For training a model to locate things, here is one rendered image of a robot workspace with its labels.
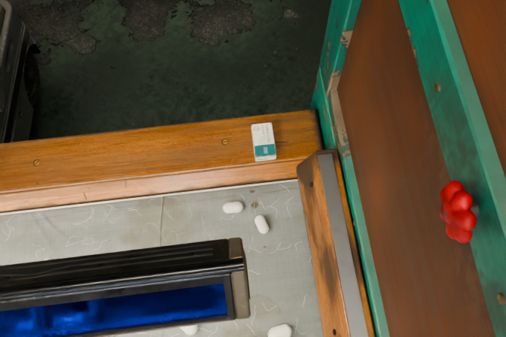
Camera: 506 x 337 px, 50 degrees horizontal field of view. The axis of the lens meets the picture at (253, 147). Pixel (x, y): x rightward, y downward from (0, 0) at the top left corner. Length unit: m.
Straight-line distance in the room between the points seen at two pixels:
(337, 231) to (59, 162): 0.47
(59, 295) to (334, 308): 0.39
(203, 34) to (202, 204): 1.14
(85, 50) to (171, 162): 1.15
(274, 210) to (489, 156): 0.56
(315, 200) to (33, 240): 0.46
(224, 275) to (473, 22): 0.29
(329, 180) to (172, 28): 1.31
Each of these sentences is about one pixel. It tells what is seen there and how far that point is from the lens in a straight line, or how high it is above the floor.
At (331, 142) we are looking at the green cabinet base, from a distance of 0.87.
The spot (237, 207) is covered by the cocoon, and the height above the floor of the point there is 0.76.
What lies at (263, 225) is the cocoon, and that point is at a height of 0.76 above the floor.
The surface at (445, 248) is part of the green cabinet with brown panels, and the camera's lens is 0.51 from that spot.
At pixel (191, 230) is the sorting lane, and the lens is 0.90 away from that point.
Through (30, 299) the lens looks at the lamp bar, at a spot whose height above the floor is 1.11.
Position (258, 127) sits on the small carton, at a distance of 0.91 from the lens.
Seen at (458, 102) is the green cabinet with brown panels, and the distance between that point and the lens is 0.42.
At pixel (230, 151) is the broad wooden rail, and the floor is 0.76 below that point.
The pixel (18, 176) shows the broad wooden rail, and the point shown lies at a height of 0.76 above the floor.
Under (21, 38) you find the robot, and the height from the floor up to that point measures 0.25.
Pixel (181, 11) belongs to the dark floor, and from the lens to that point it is 2.05.
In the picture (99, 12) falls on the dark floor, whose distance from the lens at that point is 2.11.
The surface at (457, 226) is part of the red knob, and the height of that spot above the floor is 1.24.
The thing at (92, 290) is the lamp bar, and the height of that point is 1.11.
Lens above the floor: 1.61
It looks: 66 degrees down
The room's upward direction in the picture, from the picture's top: straight up
